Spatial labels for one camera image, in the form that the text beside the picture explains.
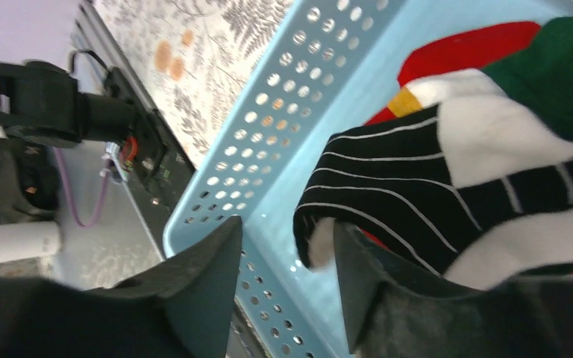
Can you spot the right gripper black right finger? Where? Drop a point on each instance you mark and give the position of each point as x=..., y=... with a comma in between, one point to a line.
x=392, y=308

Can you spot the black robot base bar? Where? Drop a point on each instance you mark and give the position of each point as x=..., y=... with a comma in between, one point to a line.
x=156, y=169

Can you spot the plain red sock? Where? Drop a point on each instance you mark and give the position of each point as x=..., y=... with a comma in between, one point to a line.
x=471, y=49

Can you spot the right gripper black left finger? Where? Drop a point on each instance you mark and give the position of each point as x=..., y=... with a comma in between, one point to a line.
x=182, y=307

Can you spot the black striped sock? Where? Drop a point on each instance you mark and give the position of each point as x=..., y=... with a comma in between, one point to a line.
x=474, y=189

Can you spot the light blue plastic basket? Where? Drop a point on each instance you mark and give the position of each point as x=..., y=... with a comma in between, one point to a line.
x=330, y=67

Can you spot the dark green sock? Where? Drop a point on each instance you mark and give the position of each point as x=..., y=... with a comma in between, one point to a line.
x=540, y=76

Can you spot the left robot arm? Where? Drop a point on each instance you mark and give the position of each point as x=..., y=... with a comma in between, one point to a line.
x=43, y=112

